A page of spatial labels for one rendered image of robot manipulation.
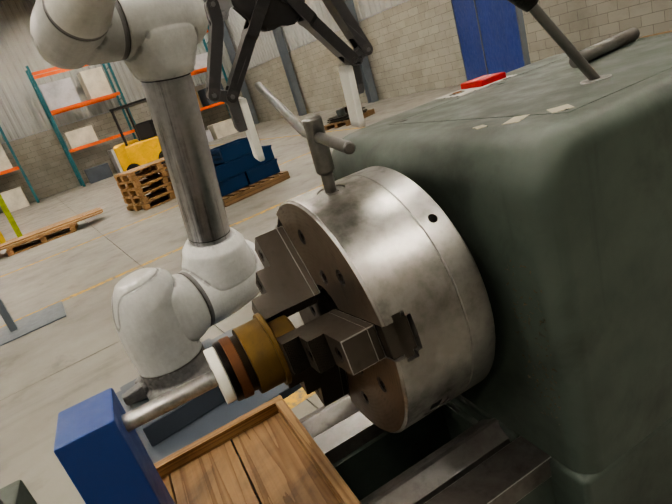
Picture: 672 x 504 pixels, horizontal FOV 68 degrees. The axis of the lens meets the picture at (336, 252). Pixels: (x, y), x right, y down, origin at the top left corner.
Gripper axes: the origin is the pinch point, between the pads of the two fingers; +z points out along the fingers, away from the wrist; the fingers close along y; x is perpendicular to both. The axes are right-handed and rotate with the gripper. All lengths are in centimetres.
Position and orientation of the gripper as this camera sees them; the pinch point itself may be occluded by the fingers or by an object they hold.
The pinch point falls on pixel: (306, 129)
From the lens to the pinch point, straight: 60.1
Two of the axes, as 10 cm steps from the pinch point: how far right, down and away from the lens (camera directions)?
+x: 3.5, 3.3, -8.8
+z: 2.4, 8.7, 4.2
